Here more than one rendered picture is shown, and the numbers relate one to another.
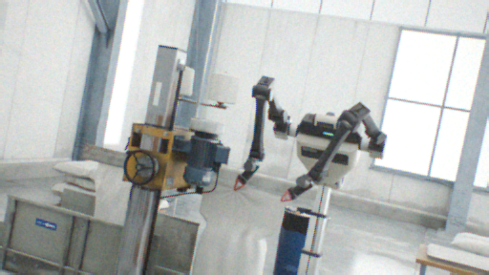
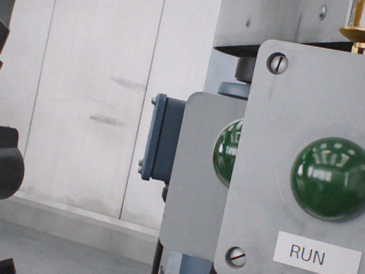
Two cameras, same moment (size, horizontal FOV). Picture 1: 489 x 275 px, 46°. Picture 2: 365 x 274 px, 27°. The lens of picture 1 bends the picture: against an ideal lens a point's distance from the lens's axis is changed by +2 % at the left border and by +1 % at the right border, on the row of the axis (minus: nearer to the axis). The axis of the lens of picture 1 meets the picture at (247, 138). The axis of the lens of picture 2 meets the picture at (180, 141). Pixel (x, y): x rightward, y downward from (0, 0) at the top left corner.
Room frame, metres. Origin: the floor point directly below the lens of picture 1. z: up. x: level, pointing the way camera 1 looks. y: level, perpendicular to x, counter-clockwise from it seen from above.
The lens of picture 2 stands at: (3.83, 0.15, 1.30)
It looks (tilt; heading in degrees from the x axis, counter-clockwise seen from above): 3 degrees down; 183
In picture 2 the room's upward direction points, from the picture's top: 12 degrees clockwise
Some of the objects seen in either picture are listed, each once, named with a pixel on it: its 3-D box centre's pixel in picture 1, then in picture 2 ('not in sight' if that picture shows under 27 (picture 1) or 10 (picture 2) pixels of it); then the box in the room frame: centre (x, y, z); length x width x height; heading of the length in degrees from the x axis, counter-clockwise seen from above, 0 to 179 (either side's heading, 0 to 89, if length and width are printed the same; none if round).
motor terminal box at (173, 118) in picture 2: (222, 157); (178, 151); (3.02, 0.11, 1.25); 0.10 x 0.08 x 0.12; 6
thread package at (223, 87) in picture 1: (223, 88); not in sight; (3.15, 0.18, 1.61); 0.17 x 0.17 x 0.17
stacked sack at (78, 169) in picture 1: (87, 168); not in sight; (6.21, 1.64, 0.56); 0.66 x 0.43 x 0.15; 158
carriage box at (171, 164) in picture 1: (161, 156); not in sight; (3.11, 0.44, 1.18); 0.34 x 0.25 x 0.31; 161
